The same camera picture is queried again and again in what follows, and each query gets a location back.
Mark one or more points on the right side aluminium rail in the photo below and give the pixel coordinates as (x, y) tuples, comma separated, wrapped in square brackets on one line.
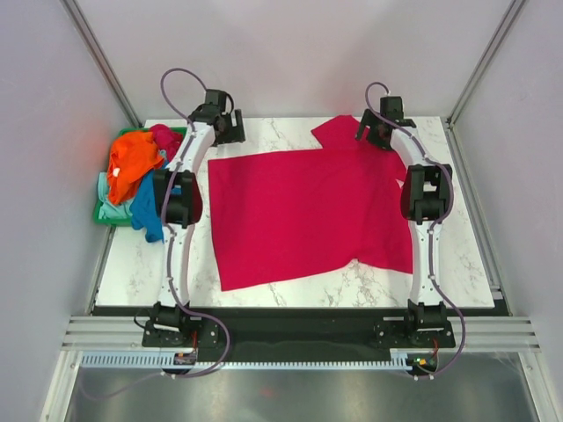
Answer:
[(479, 228)]

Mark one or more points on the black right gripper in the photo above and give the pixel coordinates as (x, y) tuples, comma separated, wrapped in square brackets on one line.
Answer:
[(370, 119)]

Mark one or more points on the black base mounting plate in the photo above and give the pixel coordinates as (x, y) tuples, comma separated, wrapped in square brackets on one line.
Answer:
[(225, 333)]

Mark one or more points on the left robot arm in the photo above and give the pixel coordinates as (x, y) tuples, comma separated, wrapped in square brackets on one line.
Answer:
[(177, 193)]

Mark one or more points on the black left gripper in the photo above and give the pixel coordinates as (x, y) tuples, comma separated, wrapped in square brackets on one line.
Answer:
[(237, 134)]

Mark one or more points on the blue t shirt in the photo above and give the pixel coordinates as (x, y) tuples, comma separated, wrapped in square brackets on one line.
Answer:
[(144, 216)]

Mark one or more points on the left aluminium corner post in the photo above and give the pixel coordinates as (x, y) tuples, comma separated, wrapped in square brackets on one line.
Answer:
[(90, 40)]

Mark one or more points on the right aluminium corner post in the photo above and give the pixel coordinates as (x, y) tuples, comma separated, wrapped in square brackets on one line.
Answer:
[(493, 47)]

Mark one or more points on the white slotted cable duct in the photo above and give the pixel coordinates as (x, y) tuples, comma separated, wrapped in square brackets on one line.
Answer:
[(183, 361)]

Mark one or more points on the aluminium corner post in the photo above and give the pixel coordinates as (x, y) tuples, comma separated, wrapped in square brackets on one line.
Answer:
[(90, 40), (493, 47)]

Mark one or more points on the magenta t shirt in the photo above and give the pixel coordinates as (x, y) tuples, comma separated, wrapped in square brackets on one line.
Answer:
[(286, 215), (167, 140)]

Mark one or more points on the light teal t shirt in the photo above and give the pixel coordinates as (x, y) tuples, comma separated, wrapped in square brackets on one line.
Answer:
[(107, 210)]

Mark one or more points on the orange t shirt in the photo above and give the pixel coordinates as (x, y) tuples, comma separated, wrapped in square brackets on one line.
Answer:
[(131, 157)]

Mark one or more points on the green plastic basket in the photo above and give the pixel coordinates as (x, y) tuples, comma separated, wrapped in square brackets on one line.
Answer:
[(133, 154)]

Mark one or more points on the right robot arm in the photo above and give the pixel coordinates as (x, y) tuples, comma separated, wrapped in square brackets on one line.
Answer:
[(426, 200)]

